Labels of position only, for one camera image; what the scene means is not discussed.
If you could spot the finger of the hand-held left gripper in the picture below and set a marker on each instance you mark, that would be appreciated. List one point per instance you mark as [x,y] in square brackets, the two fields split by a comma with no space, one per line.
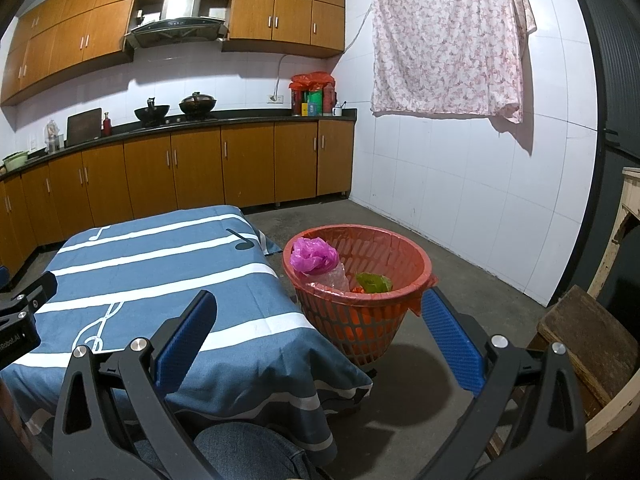
[35,297]
[3,277]

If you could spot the magenta plastic bag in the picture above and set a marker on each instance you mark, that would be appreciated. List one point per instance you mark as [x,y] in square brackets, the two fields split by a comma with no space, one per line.
[315,255]

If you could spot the dark ribbed door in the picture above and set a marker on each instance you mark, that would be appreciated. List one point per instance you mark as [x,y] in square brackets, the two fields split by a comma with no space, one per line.
[612,60]

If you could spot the brown wooden block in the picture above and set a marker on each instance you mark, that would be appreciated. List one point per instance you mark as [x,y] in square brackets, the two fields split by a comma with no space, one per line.
[585,340]

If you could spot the green box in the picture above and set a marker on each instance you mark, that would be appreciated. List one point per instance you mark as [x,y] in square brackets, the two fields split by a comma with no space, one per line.
[314,105]

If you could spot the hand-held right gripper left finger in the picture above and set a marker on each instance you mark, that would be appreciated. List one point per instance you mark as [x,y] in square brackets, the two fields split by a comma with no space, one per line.
[182,342]

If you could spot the green basin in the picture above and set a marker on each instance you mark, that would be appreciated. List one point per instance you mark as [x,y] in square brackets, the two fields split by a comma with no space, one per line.
[15,161]

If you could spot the glass jar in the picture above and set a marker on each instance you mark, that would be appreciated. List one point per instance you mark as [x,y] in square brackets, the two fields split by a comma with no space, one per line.
[53,139]

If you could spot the black lidded wok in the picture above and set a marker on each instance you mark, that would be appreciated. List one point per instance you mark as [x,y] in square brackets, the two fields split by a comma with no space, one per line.
[198,105]

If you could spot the light green plastic bag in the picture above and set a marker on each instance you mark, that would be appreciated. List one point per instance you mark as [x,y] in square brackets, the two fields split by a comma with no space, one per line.
[375,282]

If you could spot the black countertop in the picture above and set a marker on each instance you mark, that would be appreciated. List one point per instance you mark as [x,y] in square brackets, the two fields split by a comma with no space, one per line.
[225,120]

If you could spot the red plastic basket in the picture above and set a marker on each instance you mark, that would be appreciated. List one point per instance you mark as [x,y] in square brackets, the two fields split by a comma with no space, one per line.
[365,330]

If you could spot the steel range hood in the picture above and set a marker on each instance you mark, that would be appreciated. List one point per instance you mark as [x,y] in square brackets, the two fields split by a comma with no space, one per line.
[180,17]

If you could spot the wall socket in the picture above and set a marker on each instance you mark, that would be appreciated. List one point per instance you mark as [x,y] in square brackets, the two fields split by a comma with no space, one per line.
[275,98]

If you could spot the pale wooden chair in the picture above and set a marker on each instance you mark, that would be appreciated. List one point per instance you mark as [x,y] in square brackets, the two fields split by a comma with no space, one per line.
[612,410]

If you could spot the clear plastic bag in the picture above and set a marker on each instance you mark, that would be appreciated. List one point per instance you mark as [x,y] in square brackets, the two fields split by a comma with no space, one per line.
[332,279]

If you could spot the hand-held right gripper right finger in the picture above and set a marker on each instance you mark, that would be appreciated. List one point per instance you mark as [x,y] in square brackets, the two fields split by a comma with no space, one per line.
[452,342]

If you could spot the blue striped music-note tablecloth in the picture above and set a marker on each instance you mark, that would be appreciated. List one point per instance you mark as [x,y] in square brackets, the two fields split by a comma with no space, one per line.
[175,270]

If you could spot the red plastic covered canisters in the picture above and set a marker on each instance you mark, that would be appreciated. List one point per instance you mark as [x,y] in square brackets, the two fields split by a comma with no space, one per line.
[312,81]

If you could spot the red bottle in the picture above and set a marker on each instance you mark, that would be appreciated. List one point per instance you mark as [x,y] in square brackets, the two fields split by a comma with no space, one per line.
[107,126]

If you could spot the floral hanging cloth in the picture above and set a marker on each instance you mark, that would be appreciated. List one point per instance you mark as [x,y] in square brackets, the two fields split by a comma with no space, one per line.
[445,40]

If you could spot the wooden upper cabinet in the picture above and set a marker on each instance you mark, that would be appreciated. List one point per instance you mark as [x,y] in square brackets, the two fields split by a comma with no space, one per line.
[290,5]
[70,40]

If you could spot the person's jeans legs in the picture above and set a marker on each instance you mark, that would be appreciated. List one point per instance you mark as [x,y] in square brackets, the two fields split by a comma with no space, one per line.
[240,447]

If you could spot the wooden lower cabinets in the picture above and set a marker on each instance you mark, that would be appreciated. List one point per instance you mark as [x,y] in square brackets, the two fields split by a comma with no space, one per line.
[200,170]

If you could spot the white cup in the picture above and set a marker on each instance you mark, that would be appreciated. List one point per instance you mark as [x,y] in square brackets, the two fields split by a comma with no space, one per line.
[338,110]

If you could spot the brown cutting board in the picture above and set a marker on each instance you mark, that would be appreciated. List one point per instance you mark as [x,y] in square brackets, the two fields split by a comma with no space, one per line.
[84,127]

